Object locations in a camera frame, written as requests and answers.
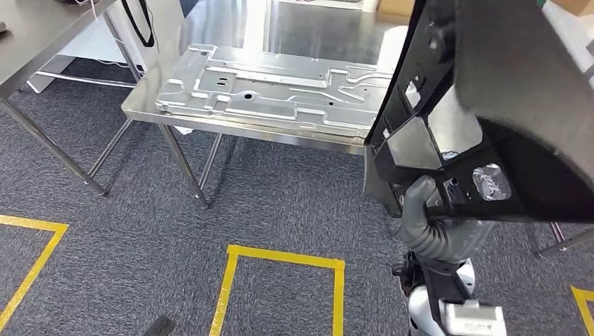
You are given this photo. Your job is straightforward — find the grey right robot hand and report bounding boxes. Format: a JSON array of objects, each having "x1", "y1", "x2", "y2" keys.
[{"x1": 401, "y1": 175, "x2": 496, "y2": 262}]

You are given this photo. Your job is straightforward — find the black plastic panel part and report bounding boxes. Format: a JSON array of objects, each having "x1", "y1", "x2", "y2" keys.
[{"x1": 363, "y1": 0, "x2": 594, "y2": 225}]

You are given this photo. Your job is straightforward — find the stainless steel workbench table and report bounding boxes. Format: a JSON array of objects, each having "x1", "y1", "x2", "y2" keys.
[{"x1": 87, "y1": 0, "x2": 594, "y2": 258}]

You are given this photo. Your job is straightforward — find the large stamped metal sheet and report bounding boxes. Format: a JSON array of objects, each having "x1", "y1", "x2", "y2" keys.
[{"x1": 155, "y1": 43, "x2": 395, "y2": 140}]

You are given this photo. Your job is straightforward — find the stainless steel side table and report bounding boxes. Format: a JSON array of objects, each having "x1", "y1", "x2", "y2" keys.
[{"x1": 0, "y1": 0, "x2": 145, "y2": 197}]

